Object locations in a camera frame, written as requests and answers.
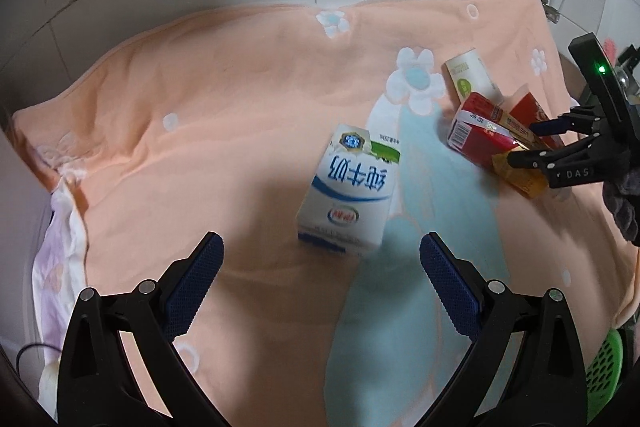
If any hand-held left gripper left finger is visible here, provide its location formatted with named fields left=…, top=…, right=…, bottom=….
left=56, top=231, right=225, bottom=427

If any red drink carton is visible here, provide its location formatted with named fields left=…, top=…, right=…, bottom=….
left=446, top=92, right=526, bottom=170

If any green round perforated basket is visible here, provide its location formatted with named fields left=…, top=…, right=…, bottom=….
left=585, top=327, right=626, bottom=413

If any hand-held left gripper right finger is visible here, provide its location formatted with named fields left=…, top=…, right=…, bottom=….
left=419, top=232, right=587, bottom=427

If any yellow orange packet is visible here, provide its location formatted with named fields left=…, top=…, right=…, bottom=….
left=492, top=112, right=549, bottom=198

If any red packet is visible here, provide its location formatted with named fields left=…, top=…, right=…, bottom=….
left=510, top=92, right=564, bottom=148

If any white blue milk carton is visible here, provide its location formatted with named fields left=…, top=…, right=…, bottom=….
left=297, top=123, right=402, bottom=258

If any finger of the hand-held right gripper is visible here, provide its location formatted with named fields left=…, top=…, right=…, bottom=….
left=506, top=136, right=601, bottom=170
left=529, top=105, right=606, bottom=136

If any white floral cloth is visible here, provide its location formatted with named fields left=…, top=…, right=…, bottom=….
left=32, top=179, right=91, bottom=408

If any person's right hand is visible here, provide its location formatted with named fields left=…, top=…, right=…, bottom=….
left=602, top=167, right=640, bottom=248

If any orange floral printed blanket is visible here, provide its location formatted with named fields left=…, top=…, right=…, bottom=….
left=10, top=0, right=640, bottom=427

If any white green paper carton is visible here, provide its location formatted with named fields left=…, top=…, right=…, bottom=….
left=444, top=49, right=505, bottom=105

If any thin black cable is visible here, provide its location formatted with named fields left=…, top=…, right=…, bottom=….
left=15, top=343, right=62, bottom=375

